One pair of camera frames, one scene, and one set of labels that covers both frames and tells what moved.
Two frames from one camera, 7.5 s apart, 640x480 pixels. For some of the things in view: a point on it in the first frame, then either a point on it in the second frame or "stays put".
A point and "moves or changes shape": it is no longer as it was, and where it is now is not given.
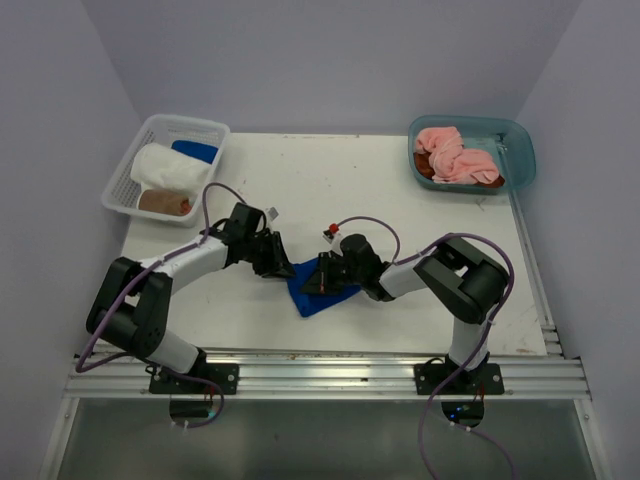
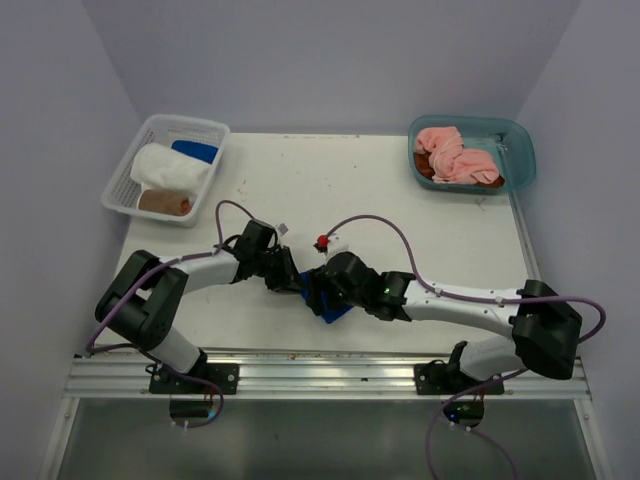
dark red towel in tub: (421, 163) stays put
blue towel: (307, 302) moves or changes shape
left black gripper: (277, 265) → (288, 276)
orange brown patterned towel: (165, 202) stays put
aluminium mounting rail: (529, 373) stays put
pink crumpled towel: (451, 161) stays put
